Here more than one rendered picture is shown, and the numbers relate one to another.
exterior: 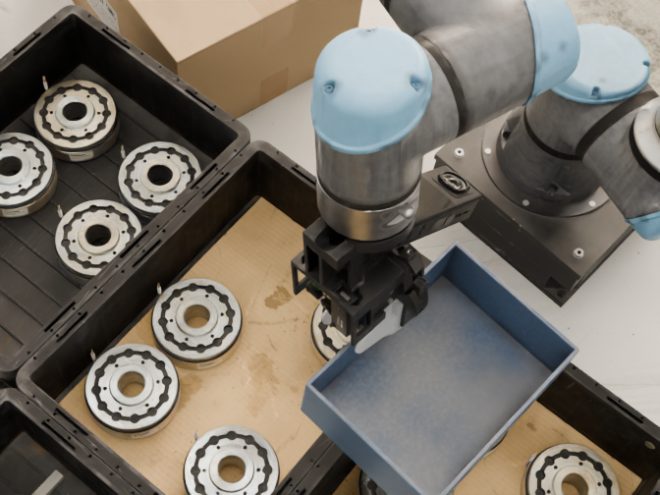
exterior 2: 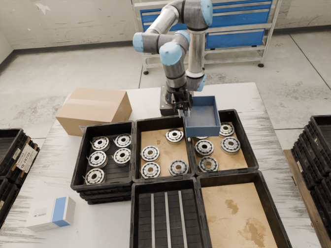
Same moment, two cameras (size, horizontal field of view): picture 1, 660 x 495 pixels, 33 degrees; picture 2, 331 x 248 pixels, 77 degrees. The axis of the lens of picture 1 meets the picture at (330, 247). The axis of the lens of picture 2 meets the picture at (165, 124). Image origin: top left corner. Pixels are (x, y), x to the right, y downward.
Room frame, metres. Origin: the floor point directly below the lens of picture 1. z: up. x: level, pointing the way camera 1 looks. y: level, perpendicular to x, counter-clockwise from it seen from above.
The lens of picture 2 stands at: (-0.14, 0.34, 1.83)
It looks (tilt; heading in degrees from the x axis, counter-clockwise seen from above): 49 degrees down; 333
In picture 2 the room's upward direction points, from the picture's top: 8 degrees counter-clockwise
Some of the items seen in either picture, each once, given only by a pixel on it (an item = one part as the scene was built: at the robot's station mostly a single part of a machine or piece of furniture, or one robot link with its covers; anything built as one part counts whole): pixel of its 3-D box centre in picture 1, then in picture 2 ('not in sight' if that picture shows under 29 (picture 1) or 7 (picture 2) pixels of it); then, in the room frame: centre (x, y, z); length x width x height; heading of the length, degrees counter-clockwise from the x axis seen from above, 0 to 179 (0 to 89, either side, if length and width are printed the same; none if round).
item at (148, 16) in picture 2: not in sight; (171, 31); (2.07, -1.07, 0.60); 0.72 x 0.03 x 0.56; 55
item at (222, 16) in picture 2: not in sight; (236, 25); (1.61, -1.73, 0.60); 0.72 x 0.03 x 0.56; 55
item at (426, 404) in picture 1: (438, 379); (201, 115); (0.37, -0.12, 1.10); 0.20 x 0.15 x 0.07; 145
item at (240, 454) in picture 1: (231, 469); (178, 167); (0.32, 0.06, 0.86); 0.05 x 0.05 x 0.01
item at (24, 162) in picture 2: not in sight; (26, 157); (1.39, 0.92, 0.41); 0.31 x 0.02 x 0.16; 145
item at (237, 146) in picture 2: not in sight; (230, 144); (0.27, -0.25, 0.86); 0.10 x 0.10 x 0.01
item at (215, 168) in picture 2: not in sight; (208, 164); (0.25, -0.07, 0.86); 0.10 x 0.10 x 0.01
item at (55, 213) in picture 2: not in sight; (51, 213); (0.55, 0.73, 0.75); 0.20 x 0.12 x 0.09; 66
